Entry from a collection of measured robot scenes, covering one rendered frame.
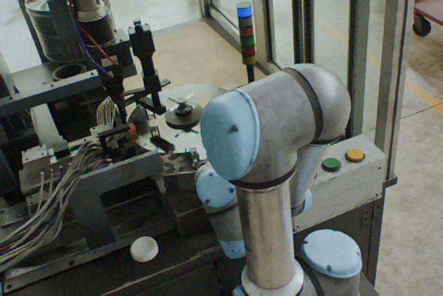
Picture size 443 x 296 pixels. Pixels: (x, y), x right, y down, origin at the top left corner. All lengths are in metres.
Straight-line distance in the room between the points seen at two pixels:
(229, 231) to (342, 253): 0.23
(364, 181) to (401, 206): 1.13
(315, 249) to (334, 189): 0.33
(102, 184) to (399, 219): 1.52
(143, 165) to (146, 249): 0.23
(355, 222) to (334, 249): 0.56
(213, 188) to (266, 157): 0.32
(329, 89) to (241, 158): 0.16
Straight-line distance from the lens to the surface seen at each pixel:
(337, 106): 0.75
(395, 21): 1.23
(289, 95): 0.71
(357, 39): 1.33
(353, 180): 1.35
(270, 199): 0.78
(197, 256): 1.35
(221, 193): 1.01
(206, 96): 1.53
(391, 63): 1.28
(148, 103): 1.41
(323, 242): 1.05
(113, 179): 1.29
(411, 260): 2.30
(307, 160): 0.89
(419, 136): 2.91
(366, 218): 1.60
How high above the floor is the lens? 1.78
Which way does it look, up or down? 39 degrees down
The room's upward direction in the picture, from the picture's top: 9 degrees counter-clockwise
